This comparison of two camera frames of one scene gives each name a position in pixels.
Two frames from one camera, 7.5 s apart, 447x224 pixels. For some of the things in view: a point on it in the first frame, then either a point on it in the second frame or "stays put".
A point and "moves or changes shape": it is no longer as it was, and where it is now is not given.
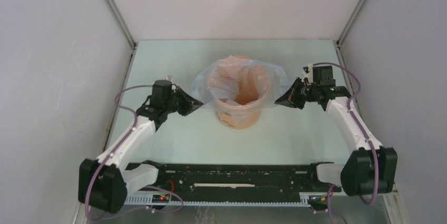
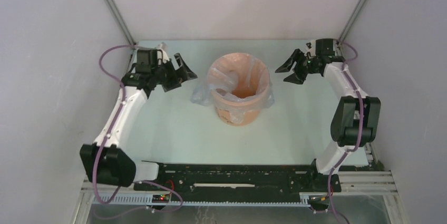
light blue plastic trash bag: (240, 84) moves or changes shape
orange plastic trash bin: (238, 85) stays put
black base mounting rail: (202, 182) stays put
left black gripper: (190, 104) to (183, 71)
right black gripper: (291, 98) to (298, 56)
